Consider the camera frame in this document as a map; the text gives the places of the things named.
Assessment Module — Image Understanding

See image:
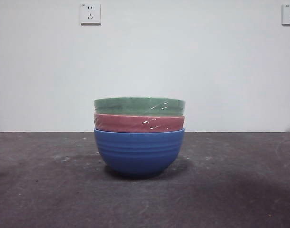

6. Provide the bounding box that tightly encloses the green ribbed bowl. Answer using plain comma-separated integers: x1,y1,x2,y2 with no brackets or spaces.
94,97,187,118

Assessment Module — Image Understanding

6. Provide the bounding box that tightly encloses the red ribbed bowl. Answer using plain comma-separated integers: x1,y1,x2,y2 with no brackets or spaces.
93,112,185,133

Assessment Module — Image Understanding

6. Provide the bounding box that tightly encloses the blue ribbed bowl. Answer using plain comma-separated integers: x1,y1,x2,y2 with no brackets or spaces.
93,127,186,178

